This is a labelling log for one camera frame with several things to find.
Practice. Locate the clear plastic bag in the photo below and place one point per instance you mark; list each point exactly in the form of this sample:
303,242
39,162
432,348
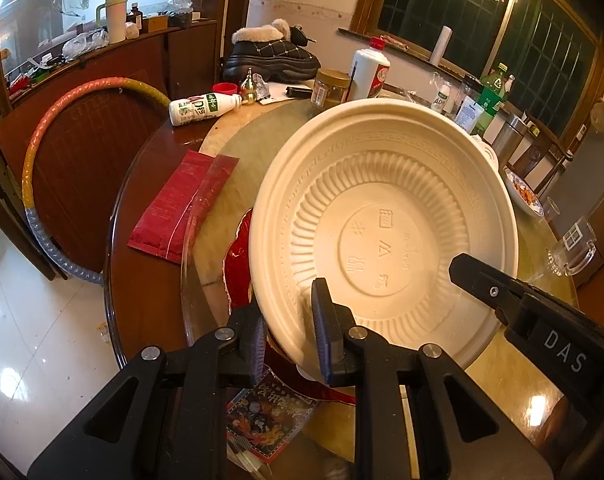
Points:
84,44
179,2

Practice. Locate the black fur-lined boots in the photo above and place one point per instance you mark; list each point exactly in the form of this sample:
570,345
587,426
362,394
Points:
267,55

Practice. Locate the small wooden box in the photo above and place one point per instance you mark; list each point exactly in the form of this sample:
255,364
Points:
158,22

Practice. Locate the white and blue tube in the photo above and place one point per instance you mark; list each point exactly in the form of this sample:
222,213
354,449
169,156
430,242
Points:
469,115

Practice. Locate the red flat packet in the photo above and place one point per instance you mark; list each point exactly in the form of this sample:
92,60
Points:
177,200

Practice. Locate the blue-rimmed plate with food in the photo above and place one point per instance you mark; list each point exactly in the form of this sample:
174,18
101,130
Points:
524,192

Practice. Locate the clear plastic water bottle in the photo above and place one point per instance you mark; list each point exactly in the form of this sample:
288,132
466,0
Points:
466,90

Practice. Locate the dark wooden chair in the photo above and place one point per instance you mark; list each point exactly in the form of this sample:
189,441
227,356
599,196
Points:
551,150

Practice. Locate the wooden framed window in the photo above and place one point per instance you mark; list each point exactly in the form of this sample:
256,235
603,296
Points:
531,45

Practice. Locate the stainless steel thermos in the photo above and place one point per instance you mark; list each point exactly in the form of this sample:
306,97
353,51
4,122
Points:
506,135

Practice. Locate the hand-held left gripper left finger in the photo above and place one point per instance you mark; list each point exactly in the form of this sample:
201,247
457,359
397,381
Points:
258,355

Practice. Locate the white liquor bottle red cap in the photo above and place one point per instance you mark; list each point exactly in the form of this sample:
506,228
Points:
369,72

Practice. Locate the peanut butter jar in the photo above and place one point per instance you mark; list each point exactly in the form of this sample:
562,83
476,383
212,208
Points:
332,87

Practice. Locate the red plate with gold print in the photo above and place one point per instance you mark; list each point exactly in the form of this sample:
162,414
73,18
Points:
229,270

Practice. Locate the pink cloth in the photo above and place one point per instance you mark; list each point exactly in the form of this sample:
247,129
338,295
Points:
394,42

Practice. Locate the white plastic wrap roll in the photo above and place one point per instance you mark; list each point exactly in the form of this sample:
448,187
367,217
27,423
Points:
440,45

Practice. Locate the clear glass mug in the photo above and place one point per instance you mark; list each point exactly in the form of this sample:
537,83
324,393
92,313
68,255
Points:
571,245

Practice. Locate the brown glass bottle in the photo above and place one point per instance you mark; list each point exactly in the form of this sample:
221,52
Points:
134,15

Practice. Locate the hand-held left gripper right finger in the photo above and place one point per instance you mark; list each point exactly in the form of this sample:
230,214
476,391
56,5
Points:
322,330

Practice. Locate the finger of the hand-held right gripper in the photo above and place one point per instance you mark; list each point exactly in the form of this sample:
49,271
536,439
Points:
486,285

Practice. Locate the white milk drink bottle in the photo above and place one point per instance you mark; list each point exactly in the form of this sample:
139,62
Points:
441,99
202,107

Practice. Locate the colourful printed packet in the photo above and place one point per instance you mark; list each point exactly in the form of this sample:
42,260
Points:
267,420

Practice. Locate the small white bottle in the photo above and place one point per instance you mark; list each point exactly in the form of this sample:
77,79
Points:
509,85

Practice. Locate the gold perfume bottle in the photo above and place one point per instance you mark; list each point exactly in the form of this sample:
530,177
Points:
249,90

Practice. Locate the black lighter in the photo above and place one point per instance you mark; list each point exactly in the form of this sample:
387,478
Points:
299,91

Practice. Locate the wooden sideboard cabinet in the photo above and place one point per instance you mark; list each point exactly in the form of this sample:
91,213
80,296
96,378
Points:
82,160

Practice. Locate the green plastic bottle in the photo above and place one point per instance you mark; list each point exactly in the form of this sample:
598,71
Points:
489,95

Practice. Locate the red bottle lid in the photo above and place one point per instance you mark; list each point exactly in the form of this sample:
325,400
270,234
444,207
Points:
224,88

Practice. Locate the grey refrigerator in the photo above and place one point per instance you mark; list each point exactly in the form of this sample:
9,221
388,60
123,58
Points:
596,185

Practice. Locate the multicoloured hula hoop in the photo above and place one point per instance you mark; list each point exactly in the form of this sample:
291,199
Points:
47,110

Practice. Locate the large cream ribbed plastic bowl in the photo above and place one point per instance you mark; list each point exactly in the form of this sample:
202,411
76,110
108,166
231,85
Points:
381,200

